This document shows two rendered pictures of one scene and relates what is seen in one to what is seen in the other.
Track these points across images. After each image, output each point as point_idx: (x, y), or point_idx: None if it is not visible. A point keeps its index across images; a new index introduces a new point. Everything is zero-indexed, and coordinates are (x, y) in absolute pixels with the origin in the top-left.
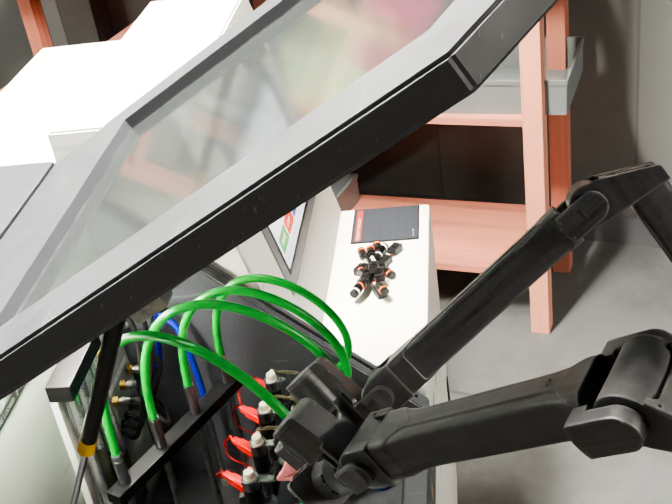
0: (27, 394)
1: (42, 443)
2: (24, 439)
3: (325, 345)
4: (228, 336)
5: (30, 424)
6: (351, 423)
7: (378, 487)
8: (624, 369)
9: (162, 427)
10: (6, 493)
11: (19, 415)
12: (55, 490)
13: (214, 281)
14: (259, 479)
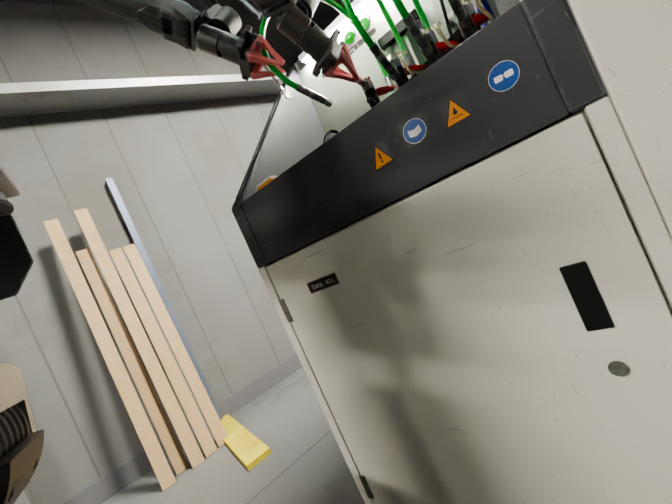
0: (366, 46)
1: (375, 72)
2: (360, 68)
3: None
4: None
5: (366, 61)
6: (202, 12)
7: (178, 43)
8: None
9: (409, 62)
10: (343, 89)
11: (358, 56)
12: (382, 97)
13: None
14: (366, 84)
